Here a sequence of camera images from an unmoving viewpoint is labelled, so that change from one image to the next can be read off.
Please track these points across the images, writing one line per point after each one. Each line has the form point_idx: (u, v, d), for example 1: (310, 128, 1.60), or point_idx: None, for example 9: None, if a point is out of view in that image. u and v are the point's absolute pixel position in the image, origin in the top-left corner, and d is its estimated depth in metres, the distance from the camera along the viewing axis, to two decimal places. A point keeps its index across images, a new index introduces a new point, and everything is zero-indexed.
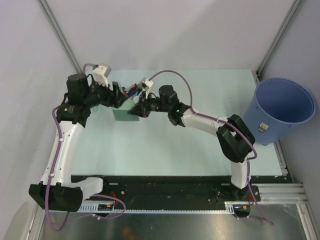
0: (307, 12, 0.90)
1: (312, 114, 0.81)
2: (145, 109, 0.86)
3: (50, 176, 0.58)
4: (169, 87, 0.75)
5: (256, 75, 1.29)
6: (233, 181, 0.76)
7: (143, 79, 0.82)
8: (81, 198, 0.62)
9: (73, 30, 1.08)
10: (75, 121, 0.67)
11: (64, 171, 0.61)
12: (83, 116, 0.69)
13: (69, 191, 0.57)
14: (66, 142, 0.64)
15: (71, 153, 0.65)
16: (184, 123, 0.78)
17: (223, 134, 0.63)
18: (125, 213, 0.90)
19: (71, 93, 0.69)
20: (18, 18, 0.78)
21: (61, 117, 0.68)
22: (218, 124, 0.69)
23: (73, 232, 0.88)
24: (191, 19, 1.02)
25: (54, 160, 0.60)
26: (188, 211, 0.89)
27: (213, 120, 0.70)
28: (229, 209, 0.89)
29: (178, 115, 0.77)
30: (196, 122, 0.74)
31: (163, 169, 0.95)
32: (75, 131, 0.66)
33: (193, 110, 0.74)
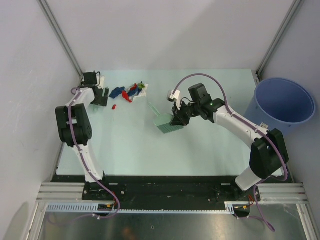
0: (307, 12, 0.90)
1: (312, 114, 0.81)
2: (183, 118, 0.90)
3: (73, 100, 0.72)
4: (201, 86, 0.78)
5: (256, 75, 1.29)
6: (237, 179, 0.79)
7: (169, 93, 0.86)
8: (90, 132, 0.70)
9: (74, 30, 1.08)
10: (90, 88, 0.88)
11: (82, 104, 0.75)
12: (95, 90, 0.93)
13: (87, 116, 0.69)
14: (84, 91, 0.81)
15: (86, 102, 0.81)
16: (214, 119, 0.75)
17: (259, 148, 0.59)
18: (119, 212, 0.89)
19: (87, 79, 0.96)
20: (18, 18, 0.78)
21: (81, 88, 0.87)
22: (255, 134, 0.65)
23: (73, 232, 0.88)
24: (191, 19, 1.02)
25: (76, 96, 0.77)
26: (188, 212, 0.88)
27: (250, 127, 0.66)
28: (229, 209, 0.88)
29: (211, 108, 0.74)
30: (229, 123, 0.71)
31: (164, 170, 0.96)
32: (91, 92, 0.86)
33: (230, 110, 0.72)
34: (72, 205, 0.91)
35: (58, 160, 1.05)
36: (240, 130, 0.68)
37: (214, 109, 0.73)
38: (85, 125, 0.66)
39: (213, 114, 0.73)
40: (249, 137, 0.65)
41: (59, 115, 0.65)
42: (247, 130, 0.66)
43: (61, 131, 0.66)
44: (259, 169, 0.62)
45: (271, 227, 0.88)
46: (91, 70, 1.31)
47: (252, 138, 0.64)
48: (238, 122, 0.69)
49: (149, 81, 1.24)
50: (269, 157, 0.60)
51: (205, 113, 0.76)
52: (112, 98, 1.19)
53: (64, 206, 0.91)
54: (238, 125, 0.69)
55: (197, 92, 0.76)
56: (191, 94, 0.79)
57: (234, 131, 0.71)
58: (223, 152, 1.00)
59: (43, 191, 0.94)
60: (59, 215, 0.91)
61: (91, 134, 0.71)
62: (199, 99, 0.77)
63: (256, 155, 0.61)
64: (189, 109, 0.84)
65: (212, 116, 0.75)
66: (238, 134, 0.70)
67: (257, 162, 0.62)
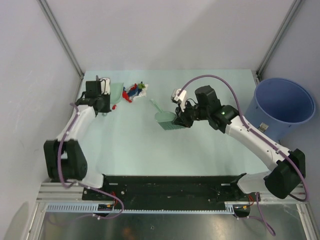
0: (307, 12, 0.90)
1: (312, 114, 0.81)
2: (186, 120, 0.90)
3: (66, 133, 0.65)
4: (210, 91, 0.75)
5: (256, 75, 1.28)
6: (240, 182, 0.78)
7: (174, 93, 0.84)
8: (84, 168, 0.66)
9: (74, 30, 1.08)
10: (90, 105, 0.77)
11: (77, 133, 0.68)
12: (96, 106, 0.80)
13: (80, 153, 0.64)
14: (82, 114, 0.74)
15: (83, 127, 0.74)
16: (225, 129, 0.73)
17: (281, 171, 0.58)
18: (124, 213, 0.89)
19: (89, 91, 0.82)
20: (18, 18, 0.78)
21: (79, 103, 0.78)
22: (276, 155, 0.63)
23: (73, 232, 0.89)
24: (191, 19, 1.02)
25: (71, 123, 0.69)
26: (188, 212, 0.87)
27: (270, 147, 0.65)
28: (229, 209, 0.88)
29: (222, 117, 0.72)
30: (245, 137, 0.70)
31: (164, 170, 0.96)
32: (90, 111, 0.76)
33: (246, 124, 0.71)
34: (72, 205, 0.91)
35: None
36: (258, 148, 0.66)
37: (228, 121, 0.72)
38: (77, 165, 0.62)
39: (225, 124, 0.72)
40: (271, 158, 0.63)
41: (48, 153, 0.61)
42: (267, 150, 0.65)
43: (50, 170, 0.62)
44: (274, 188, 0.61)
45: (271, 229, 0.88)
46: (91, 70, 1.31)
47: (273, 159, 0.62)
48: (256, 138, 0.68)
49: (149, 81, 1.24)
50: (291, 178, 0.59)
51: (216, 122, 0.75)
52: None
53: (64, 206, 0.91)
54: (255, 143, 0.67)
55: (206, 98, 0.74)
56: (199, 98, 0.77)
57: (249, 145, 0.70)
58: (223, 152, 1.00)
59: (43, 191, 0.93)
60: (59, 215, 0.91)
61: (85, 169, 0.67)
62: (209, 105, 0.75)
63: (275, 176, 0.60)
64: (194, 112, 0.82)
65: (224, 126, 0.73)
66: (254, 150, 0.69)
67: (274, 181, 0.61)
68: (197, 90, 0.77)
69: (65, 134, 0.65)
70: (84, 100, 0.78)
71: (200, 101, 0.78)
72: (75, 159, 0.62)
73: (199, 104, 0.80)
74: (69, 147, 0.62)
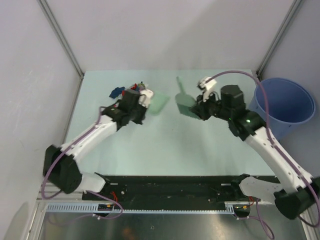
0: (306, 12, 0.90)
1: (312, 114, 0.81)
2: (202, 113, 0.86)
3: (70, 146, 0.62)
4: (240, 94, 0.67)
5: (256, 75, 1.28)
6: (241, 184, 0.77)
7: (202, 79, 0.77)
8: (74, 184, 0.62)
9: (73, 30, 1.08)
10: (114, 120, 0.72)
11: (82, 150, 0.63)
12: (121, 122, 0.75)
13: (73, 172, 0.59)
14: (100, 128, 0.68)
15: (95, 142, 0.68)
16: (245, 138, 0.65)
17: (299, 195, 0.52)
18: (125, 213, 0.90)
19: (124, 101, 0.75)
20: (18, 18, 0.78)
21: (105, 113, 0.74)
22: (299, 180, 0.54)
23: (73, 233, 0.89)
24: (191, 19, 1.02)
25: (82, 137, 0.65)
26: (188, 212, 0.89)
27: (293, 170, 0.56)
28: (229, 209, 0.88)
29: (246, 125, 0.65)
30: (266, 153, 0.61)
31: (164, 169, 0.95)
32: (110, 126, 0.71)
33: (272, 140, 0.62)
34: (72, 205, 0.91)
35: None
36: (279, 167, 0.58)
37: (252, 131, 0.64)
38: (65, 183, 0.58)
39: (249, 135, 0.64)
40: (291, 182, 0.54)
41: (47, 157, 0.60)
42: (289, 172, 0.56)
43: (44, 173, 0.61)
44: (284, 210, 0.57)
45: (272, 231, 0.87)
46: (90, 70, 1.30)
47: (293, 183, 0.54)
48: (278, 156, 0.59)
49: (149, 81, 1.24)
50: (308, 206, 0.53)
51: (238, 128, 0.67)
52: (112, 98, 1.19)
53: (64, 206, 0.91)
54: (277, 161, 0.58)
55: (232, 100, 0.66)
56: (223, 97, 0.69)
57: (269, 162, 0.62)
58: (223, 152, 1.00)
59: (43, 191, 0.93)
60: (59, 215, 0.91)
61: (75, 186, 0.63)
62: (235, 108, 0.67)
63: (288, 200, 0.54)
64: (215, 107, 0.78)
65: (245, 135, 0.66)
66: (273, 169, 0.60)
67: (286, 205, 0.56)
68: (224, 89, 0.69)
69: (69, 147, 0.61)
70: (112, 111, 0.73)
71: (225, 101, 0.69)
72: (63, 178, 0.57)
73: (223, 104, 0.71)
74: (63, 162, 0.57)
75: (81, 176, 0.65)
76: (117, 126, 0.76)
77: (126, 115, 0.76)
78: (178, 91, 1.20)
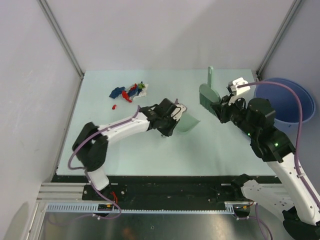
0: (306, 13, 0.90)
1: (312, 114, 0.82)
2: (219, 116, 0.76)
3: (107, 128, 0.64)
4: (272, 114, 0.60)
5: (256, 75, 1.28)
6: (243, 187, 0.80)
7: (234, 82, 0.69)
8: (97, 164, 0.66)
9: (74, 30, 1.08)
10: (149, 119, 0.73)
11: (116, 135, 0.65)
12: (154, 123, 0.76)
13: (102, 152, 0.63)
14: (134, 122, 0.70)
15: (127, 134, 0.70)
16: (268, 159, 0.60)
17: (316, 230, 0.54)
18: (124, 213, 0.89)
19: (160, 107, 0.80)
20: (18, 18, 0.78)
21: (143, 111, 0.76)
22: (319, 215, 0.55)
23: (73, 232, 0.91)
24: (191, 19, 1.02)
25: (118, 123, 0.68)
26: (188, 212, 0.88)
27: (315, 204, 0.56)
28: (229, 209, 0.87)
29: (273, 148, 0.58)
30: (290, 182, 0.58)
31: (165, 169, 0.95)
32: (144, 124, 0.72)
33: (300, 170, 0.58)
34: (71, 205, 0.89)
35: (58, 160, 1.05)
36: (301, 199, 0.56)
37: (279, 157, 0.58)
38: (90, 160, 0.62)
39: (275, 160, 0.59)
40: (311, 217, 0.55)
41: (85, 130, 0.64)
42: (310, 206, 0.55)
43: (75, 145, 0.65)
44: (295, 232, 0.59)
45: (270, 231, 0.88)
46: (90, 70, 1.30)
47: (313, 218, 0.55)
48: (303, 188, 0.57)
49: (149, 81, 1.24)
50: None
51: (262, 148, 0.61)
52: (112, 98, 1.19)
53: (64, 206, 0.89)
54: (301, 193, 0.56)
55: (265, 119, 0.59)
56: (254, 112, 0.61)
57: (288, 189, 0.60)
58: (224, 152, 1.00)
59: (43, 191, 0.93)
60: (59, 216, 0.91)
61: (97, 166, 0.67)
62: (262, 127, 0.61)
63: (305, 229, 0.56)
64: (237, 116, 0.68)
65: (269, 157, 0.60)
66: (293, 198, 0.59)
67: (300, 231, 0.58)
68: (253, 105, 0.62)
69: (106, 129, 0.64)
70: (149, 111, 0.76)
71: (254, 116, 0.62)
72: (93, 155, 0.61)
73: (249, 118, 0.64)
74: (99, 139, 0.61)
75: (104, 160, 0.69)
76: (149, 128, 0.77)
77: (159, 119, 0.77)
78: (178, 91, 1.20)
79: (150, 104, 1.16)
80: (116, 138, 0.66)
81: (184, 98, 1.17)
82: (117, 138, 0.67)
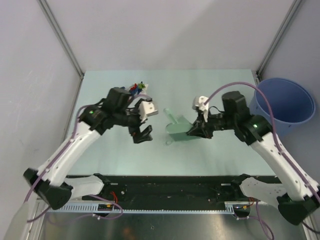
0: (306, 12, 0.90)
1: (312, 114, 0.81)
2: (207, 130, 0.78)
3: (44, 170, 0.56)
4: (240, 97, 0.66)
5: (256, 75, 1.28)
6: (241, 185, 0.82)
7: (196, 99, 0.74)
8: (64, 200, 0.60)
9: (73, 30, 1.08)
10: (95, 126, 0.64)
11: (60, 170, 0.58)
12: (104, 125, 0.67)
13: (57, 194, 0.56)
14: (75, 142, 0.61)
15: (77, 155, 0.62)
16: (251, 142, 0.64)
17: (304, 204, 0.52)
18: (125, 213, 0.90)
19: (109, 101, 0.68)
20: (18, 18, 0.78)
21: (84, 117, 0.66)
22: (305, 188, 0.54)
23: (73, 232, 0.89)
24: (191, 19, 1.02)
25: (56, 157, 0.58)
26: (187, 212, 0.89)
27: (300, 178, 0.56)
28: (229, 209, 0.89)
29: (252, 130, 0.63)
30: (273, 159, 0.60)
31: (164, 169, 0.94)
32: (88, 137, 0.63)
33: (280, 147, 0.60)
34: (72, 205, 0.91)
35: None
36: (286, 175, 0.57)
37: (259, 137, 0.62)
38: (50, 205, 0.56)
39: (255, 140, 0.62)
40: (297, 191, 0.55)
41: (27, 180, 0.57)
42: (295, 180, 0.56)
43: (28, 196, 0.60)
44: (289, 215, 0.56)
45: (271, 229, 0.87)
46: (90, 70, 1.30)
47: (299, 192, 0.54)
48: (285, 164, 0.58)
49: (149, 81, 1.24)
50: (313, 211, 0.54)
51: (244, 133, 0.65)
52: None
53: (64, 206, 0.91)
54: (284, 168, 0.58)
55: (236, 105, 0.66)
56: (225, 104, 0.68)
57: (275, 169, 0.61)
58: (223, 152, 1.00)
59: None
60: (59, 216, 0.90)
61: (66, 200, 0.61)
62: (238, 113, 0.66)
63: (295, 207, 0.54)
64: (220, 121, 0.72)
65: (252, 140, 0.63)
66: (279, 176, 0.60)
67: (292, 211, 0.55)
68: (224, 96, 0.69)
69: (44, 171, 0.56)
70: (94, 113, 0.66)
71: (228, 107, 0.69)
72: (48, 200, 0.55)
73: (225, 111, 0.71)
74: (41, 187, 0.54)
75: (70, 187, 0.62)
76: (101, 131, 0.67)
77: (109, 118, 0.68)
78: (178, 91, 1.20)
79: None
80: (65, 171, 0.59)
81: (184, 98, 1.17)
82: (66, 168, 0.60)
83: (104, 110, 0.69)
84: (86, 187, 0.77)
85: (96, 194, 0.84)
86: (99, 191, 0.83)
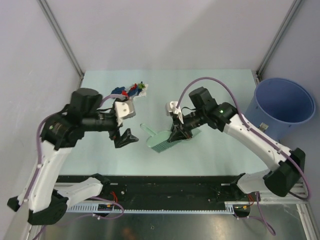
0: (307, 12, 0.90)
1: (312, 114, 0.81)
2: (186, 132, 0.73)
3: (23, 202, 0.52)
4: (204, 90, 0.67)
5: (256, 75, 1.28)
6: (239, 183, 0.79)
7: (169, 104, 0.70)
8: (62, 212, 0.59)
9: (73, 30, 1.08)
10: (58, 143, 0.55)
11: (40, 197, 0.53)
12: (70, 138, 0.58)
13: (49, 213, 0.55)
14: (45, 166, 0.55)
15: (54, 174, 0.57)
16: (223, 128, 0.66)
17: (281, 171, 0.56)
18: (125, 213, 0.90)
19: (73, 108, 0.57)
20: (18, 18, 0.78)
21: (45, 133, 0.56)
22: (278, 155, 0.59)
23: (73, 232, 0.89)
24: (191, 19, 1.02)
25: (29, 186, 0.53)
26: (187, 212, 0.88)
27: (272, 147, 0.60)
28: (229, 209, 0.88)
29: (221, 116, 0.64)
30: (244, 137, 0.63)
31: (165, 169, 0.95)
32: (58, 155, 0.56)
33: (246, 123, 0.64)
34: (74, 205, 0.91)
35: None
36: (259, 148, 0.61)
37: (227, 119, 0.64)
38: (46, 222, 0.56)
39: (225, 124, 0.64)
40: (272, 159, 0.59)
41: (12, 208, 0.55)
42: (268, 150, 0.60)
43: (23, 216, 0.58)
44: (274, 187, 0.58)
45: (271, 227, 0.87)
46: (90, 70, 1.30)
47: (275, 160, 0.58)
48: (255, 138, 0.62)
49: (149, 81, 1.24)
50: (292, 176, 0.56)
51: (214, 120, 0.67)
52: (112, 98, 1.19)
53: None
54: (256, 142, 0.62)
55: (200, 97, 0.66)
56: (192, 99, 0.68)
57: (248, 145, 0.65)
58: (223, 152, 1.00)
59: None
60: None
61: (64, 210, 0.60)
62: (205, 105, 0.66)
63: (276, 177, 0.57)
64: (194, 118, 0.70)
65: (222, 125, 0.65)
66: (254, 150, 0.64)
67: (276, 183, 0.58)
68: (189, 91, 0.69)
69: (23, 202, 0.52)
70: (54, 128, 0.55)
71: (195, 101, 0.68)
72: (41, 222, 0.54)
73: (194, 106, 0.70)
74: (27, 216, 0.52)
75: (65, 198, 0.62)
76: (71, 144, 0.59)
77: (74, 129, 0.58)
78: (178, 91, 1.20)
79: (150, 104, 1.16)
80: (47, 193, 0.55)
81: (184, 98, 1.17)
82: (47, 191, 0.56)
83: (69, 119, 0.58)
84: (85, 192, 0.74)
85: (96, 196, 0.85)
86: (98, 192, 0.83)
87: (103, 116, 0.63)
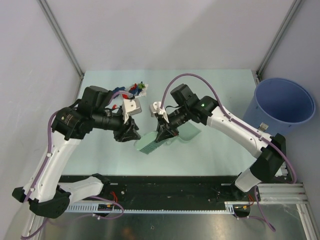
0: (306, 12, 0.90)
1: (312, 114, 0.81)
2: (173, 130, 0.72)
3: (29, 190, 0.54)
4: (184, 87, 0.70)
5: (256, 75, 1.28)
6: (237, 182, 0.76)
7: (153, 105, 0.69)
8: (64, 206, 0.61)
9: (73, 30, 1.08)
10: (70, 132, 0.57)
11: (46, 187, 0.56)
12: (80, 130, 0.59)
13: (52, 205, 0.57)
14: (54, 155, 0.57)
15: (62, 165, 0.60)
16: (206, 121, 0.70)
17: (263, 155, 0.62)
18: (125, 213, 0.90)
19: (84, 102, 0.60)
20: (18, 18, 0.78)
21: (57, 124, 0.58)
22: (259, 142, 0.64)
23: (72, 232, 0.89)
24: (191, 19, 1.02)
25: (37, 174, 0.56)
26: (187, 211, 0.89)
27: (254, 136, 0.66)
28: (229, 209, 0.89)
29: (202, 110, 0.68)
30: (227, 128, 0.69)
31: (164, 169, 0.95)
32: (67, 146, 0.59)
33: (227, 114, 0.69)
34: (72, 205, 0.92)
35: None
36: (243, 137, 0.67)
37: (209, 113, 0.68)
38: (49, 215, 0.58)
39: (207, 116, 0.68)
40: (255, 146, 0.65)
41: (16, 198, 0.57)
42: (250, 138, 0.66)
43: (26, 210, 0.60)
44: (260, 171, 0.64)
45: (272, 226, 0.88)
46: (91, 70, 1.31)
47: (257, 147, 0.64)
48: (238, 128, 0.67)
49: (149, 81, 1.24)
50: (276, 161, 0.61)
51: (197, 114, 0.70)
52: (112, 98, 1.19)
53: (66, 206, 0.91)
54: (239, 131, 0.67)
55: (181, 94, 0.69)
56: (174, 97, 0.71)
57: (232, 135, 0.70)
58: (223, 152, 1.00)
59: None
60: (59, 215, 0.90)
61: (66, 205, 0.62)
62: (187, 101, 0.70)
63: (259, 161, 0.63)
64: (180, 115, 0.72)
65: (205, 118, 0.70)
66: (238, 140, 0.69)
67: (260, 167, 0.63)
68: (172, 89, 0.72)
69: (30, 190, 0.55)
70: (66, 119, 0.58)
71: (178, 98, 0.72)
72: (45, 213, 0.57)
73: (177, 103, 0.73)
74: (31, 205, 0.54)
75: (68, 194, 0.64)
76: (80, 136, 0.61)
77: (85, 121, 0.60)
78: None
79: (150, 104, 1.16)
80: (53, 184, 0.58)
81: None
82: (53, 182, 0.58)
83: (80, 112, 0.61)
84: (85, 190, 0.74)
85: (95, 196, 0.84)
86: (98, 191, 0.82)
87: (111, 114, 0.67)
